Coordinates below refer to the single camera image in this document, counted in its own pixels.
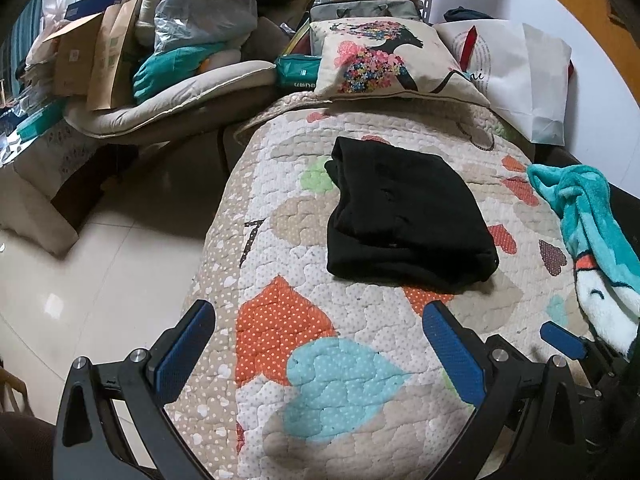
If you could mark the teal cloth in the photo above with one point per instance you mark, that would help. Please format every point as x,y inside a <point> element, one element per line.
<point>167,67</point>

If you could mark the beige padded mat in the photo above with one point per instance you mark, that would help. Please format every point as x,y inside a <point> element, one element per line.
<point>175,102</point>

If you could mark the black pants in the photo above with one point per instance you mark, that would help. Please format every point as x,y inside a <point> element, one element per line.
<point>400,220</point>

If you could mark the brown paper bag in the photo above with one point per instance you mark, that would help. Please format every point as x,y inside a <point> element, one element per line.
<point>116,55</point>

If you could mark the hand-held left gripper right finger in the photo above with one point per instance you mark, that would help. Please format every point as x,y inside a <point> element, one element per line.
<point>452,352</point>

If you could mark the brown recliner chair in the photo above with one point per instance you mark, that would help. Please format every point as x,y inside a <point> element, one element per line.
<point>265,37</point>

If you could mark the blue box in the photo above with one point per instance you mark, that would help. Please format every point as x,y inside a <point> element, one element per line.
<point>95,4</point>

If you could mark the clear plastic bag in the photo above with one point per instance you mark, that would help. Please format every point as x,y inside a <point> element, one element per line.
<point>202,7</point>

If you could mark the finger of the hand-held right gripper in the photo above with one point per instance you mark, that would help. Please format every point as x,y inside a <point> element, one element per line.
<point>561,336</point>

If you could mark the wooden door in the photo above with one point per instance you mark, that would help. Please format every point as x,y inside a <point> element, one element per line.
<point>590,0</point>

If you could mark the teal fleece blanket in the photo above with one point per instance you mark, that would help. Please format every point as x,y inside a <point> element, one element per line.
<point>600,240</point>

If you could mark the dark blue cloth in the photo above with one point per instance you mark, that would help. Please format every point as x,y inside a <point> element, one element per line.
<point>464,14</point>

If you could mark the heart print quilt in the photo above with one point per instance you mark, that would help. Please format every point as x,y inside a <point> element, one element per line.
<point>325,360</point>

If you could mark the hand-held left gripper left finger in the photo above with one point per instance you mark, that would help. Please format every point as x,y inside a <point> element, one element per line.
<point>185,350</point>

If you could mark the grey fabric bag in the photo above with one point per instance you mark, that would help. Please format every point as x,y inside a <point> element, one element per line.
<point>365,10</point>

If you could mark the floral printed cushion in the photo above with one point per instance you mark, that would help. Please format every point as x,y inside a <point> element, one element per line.
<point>390,60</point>

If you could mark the patterned beige pouf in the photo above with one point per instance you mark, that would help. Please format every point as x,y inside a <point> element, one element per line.
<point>45,170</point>

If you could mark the cardboard box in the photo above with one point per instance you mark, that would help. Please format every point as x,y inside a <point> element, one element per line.
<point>75,55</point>

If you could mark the white paper bag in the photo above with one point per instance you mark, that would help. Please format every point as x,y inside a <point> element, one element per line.
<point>520,75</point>

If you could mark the teal tissue packet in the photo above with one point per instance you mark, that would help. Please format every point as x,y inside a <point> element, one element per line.
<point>299,74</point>

